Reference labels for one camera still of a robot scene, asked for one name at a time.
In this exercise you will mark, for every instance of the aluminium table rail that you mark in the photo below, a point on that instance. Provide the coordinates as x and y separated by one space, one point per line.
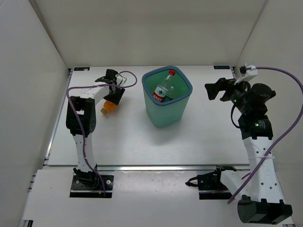
159 167

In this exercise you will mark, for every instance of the right blue corner sticker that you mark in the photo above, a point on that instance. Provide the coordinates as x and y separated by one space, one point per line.
221 67

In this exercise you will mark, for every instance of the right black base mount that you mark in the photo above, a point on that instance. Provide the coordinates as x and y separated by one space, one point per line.
210 186

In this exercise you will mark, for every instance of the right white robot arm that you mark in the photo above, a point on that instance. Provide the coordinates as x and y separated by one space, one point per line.
259 196

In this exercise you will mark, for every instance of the green label clear bottle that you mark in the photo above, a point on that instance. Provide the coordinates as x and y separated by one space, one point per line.
168 97

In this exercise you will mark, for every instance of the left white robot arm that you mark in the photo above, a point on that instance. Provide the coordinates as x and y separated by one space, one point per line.
81 122

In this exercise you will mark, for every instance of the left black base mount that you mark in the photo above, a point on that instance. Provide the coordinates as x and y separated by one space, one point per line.
82 189

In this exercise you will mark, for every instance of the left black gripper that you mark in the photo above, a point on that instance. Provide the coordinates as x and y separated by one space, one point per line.
115 100

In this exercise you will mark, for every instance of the orange juice bottle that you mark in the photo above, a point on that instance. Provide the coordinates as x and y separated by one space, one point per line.
108 107

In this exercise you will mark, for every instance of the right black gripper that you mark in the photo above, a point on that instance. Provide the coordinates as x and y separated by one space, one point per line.
223 85

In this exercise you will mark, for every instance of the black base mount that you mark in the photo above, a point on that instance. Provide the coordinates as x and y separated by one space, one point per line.
82 189
210 186

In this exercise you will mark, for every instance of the green bin with blue rim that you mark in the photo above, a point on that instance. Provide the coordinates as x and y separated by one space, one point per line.
166 113

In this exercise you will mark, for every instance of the red label water bottle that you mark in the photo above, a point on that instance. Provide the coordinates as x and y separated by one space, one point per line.
165 87

